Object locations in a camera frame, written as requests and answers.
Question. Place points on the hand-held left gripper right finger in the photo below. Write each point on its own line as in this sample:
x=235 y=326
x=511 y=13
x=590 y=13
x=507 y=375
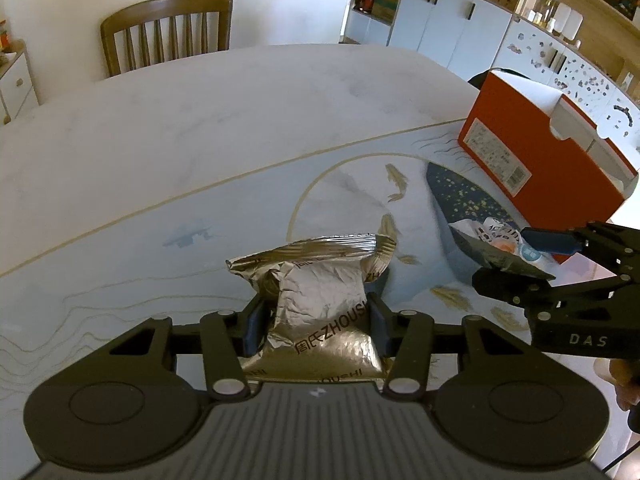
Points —
x=378 y=322

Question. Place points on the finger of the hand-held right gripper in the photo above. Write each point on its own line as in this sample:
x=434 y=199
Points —
x=510 y=290
x=550 y=241

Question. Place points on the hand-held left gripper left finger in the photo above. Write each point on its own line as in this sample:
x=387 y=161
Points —
x=257 y=325

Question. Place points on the white printed pouch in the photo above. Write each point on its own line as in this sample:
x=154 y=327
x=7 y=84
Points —
x=500 y=240

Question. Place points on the gold foil snack bag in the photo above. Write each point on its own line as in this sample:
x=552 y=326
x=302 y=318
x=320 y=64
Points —
x=320 y=300

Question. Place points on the red cardboard box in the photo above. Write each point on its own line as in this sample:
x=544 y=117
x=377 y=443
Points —
x=525 y=130

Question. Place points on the white marble desktop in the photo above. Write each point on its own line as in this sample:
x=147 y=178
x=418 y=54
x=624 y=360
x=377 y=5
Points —
x=175 y=150

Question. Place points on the person's right hand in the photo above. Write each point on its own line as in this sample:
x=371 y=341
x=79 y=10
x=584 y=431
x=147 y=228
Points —
x=622 y=377

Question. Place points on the white canister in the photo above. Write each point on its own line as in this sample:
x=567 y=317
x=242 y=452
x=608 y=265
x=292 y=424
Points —
x=567 y=20

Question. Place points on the glass jar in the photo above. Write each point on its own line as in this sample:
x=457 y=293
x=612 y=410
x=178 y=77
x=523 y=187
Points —
x=547 y=7

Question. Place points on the brown wooden chair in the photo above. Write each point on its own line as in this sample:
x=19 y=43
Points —
x=165 y=10

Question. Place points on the white side cabinet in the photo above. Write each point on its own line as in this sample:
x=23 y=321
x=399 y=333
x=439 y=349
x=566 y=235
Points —
x=17 y=85

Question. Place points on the white wall cabinet unit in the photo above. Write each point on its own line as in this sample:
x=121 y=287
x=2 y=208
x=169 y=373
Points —
x=450 y=20

